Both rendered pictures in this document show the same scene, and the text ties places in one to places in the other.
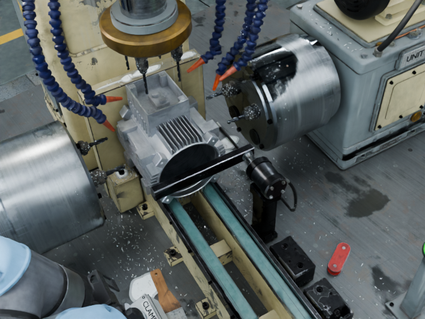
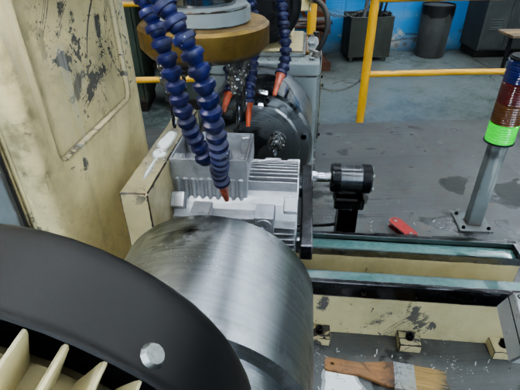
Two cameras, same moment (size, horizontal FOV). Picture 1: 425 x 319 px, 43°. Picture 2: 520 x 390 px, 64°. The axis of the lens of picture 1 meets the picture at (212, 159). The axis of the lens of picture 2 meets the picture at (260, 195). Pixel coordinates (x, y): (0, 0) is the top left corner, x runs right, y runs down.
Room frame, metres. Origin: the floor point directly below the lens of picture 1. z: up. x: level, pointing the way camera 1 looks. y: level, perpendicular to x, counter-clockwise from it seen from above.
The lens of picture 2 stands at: (0.52, 0.58, 1.45)
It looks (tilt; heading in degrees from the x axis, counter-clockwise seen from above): 33 degrees down; 304
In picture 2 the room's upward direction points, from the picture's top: 1 degrees counter-clockwise
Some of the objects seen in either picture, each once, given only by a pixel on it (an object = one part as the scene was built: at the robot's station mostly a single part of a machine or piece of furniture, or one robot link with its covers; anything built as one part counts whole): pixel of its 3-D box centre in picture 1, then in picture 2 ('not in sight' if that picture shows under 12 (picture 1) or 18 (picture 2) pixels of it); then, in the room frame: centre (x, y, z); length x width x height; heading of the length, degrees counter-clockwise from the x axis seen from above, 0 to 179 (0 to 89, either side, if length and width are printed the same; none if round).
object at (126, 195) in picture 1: (124, 186); not in sight; (0.89, 0.23, 0.86); 0.07 x 0.06 x 0.12; 117
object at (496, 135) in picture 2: not in sight; (501, 131); (0.54, -0.42, 1.05); 0.06 x 0.06 x 0.04
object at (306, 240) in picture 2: (204, 171); (307, 206); (0.79, 0.02, 1.01); 0.26 x 0.04 x 0.03; 118
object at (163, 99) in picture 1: (158, 104); (215, 164); (0.92, 0.12, 1.11); 0.12 x 0.11 x 0.07; 27
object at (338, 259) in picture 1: (338, 258); (402, 230); (0.67, -0.29, 0.81); 0.09 x 0.03 x 0.02; 147
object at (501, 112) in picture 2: not in sight; (508, 112); (0.54, -0.42, 1.10); 0.06 x 0.06 x 0.04
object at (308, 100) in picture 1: (287, 87); (259, 123); (1.03, -0.20, 1.04); 0.41 x 0.25 x 0.25; 117
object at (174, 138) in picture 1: (169, 143); (241, 211); (0.88, 0.10, 1.01); 0.20 x 0.19 x 0.19; 27
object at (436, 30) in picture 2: not in sight; (433, 30); (1.71, -5.11, 0.30); 0.39 x 0.39 x 0.60
